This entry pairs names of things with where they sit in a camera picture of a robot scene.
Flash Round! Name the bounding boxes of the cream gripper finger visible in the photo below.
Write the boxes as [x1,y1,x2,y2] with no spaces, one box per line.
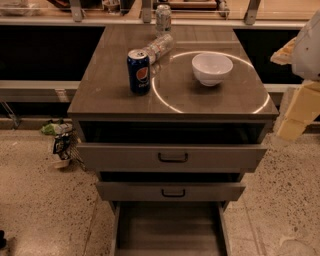
[277,80,320,141]
[270,38,296,65]

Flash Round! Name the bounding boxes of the blue pepsi can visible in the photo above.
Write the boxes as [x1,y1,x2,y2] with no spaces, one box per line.
[127,49,150,95]

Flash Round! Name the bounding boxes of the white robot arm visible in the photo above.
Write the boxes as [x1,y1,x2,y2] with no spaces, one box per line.
[270,10,320,141]

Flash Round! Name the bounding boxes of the grey drawer cabinet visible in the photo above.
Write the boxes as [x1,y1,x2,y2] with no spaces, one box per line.
[66,25,280,174]

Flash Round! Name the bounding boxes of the silver soda can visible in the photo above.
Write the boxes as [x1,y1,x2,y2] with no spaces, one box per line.
[156,4,171,33]

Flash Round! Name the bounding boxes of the middle grey drawer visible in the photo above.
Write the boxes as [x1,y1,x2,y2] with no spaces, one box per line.
[96,172,245,202]

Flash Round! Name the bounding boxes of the grey drawer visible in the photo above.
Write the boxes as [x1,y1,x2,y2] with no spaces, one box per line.
[109,202,231,256]
[96,172,245,202]
[78,122,266,173]

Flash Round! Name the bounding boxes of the top grey drawer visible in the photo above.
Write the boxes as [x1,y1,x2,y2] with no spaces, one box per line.
[78,122,266,173]

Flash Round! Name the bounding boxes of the bottom grey drawer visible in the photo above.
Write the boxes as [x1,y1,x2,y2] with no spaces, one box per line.
[109,202,231,256]

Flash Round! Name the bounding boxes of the white ceramic bowl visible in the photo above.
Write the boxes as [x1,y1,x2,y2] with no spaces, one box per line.
[192,52,233,87]

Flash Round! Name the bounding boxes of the clear plastic water bottle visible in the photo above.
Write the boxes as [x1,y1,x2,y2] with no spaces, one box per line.
[143,34,174,65]

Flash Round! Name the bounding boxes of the black snack bag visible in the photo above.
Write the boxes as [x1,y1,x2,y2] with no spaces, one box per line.
[53,133,71,160]

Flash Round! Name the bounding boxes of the green snack bag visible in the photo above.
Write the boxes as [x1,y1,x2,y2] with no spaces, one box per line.
[41,123,63,136]

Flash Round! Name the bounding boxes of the white bowl on floor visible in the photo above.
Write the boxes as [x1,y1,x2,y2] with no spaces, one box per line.
[52,159,70,169]

